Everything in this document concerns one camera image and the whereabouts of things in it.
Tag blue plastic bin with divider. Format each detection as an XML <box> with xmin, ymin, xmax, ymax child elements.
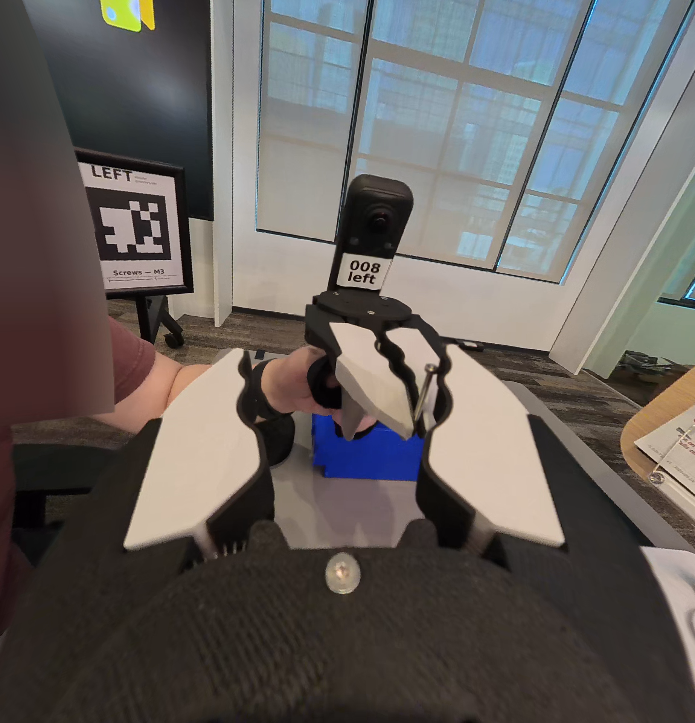
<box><xmin>312</xmin><ymin>414</ymin><xmax>428</xmax><ymax>482</ymax></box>

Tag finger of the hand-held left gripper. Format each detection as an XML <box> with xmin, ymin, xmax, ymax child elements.
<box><xmin>329</xmin><ymin>322</ymin><xmax>417</xmax><ymax>441</ymax></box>
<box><xmin>388</xmin><ymin>329</ymin><xmax>439</xmax><ymax>423</ymax></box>

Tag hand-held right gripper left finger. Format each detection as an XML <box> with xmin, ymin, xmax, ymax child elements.
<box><xmin>123</xmin><ymin>348</ymin><xmax>276</xmax><ymax>557</ymax></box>

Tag black wrist band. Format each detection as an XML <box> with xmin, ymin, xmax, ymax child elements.
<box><xmin>251</xmin><ymin>358</ymin><xmax>294</xmax><ymax>421</ymax></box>

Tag black sign stand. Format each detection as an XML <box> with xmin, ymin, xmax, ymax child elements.
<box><xmin>134</xmin><ymin>294</ymin><xmax>186</xmax><ymax>349</ymax></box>

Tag framed marker sign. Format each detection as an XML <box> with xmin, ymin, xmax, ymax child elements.
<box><xmin>75</xmin><ymin>148</ymin><xmax>195</xmax><ymax>300</ymax></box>

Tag person's left forearm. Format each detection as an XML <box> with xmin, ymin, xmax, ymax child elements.
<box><xmin>115</xmin><ymin>349</ymin><xmax>215</xmax><ymax>409</ymax></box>

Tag papers on wooden table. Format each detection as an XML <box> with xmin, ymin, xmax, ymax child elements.
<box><xmin>620</xmin><ymin>358</ymin><xmax>695</xmax><ymax>526</ymax></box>

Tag person's left hand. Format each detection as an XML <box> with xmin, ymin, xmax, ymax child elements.
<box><xmin>265</xmin><ymin>346</ymin><xmax>348</xmax><ymax>417</ymax></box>

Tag white framed window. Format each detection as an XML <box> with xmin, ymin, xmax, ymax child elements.
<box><xmin>256</xmin><ymin>0</ymin><xmax>695</xmax><ymax>286</ymax></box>

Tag yellow green wall logo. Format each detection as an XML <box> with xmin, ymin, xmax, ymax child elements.
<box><xmin>101</xmin><ymin>0</ymin><xmax>155</xmax><ymax>32</ymax></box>

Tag black chair frame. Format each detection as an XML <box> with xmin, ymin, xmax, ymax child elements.
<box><xmin>11</xmin><ymin>443</ymin><xmax>108</xmax><ymax>529</ymax></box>

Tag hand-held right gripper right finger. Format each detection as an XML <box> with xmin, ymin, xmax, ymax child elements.
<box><xmin>416</xmin><ymin>343</ymin><xmax>567</xmax><ymax>557</ymax></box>

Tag long steel bolt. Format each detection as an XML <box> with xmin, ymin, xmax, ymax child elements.
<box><xmin>412</xmin><ymin>365</ymin><xmax>439</xmax><ymax>424</ymax></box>

